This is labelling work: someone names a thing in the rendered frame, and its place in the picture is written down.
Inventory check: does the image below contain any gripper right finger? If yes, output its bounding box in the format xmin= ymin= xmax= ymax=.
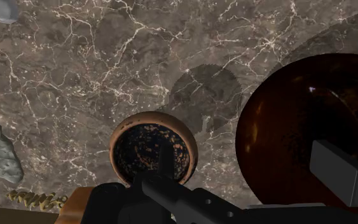
xmin=309 ymin=139 xmax=358 ymax=224

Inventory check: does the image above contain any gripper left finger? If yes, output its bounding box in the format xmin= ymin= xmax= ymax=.
xmin=81 ymin=143 xmax=245 ymax=224

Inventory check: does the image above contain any small brown speckled bowl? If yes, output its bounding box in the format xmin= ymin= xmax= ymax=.
xmin=109 ymin=111 xmax=199 ymax=188

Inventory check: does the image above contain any large dark brown bowl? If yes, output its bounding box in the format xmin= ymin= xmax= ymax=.
xmin=235 ymin=53 xmax=358 ymax=213

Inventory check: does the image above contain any corkscrew with wooden handle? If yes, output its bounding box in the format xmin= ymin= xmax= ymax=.
xmin=6 ymin=186 xmax=97 ymax=224

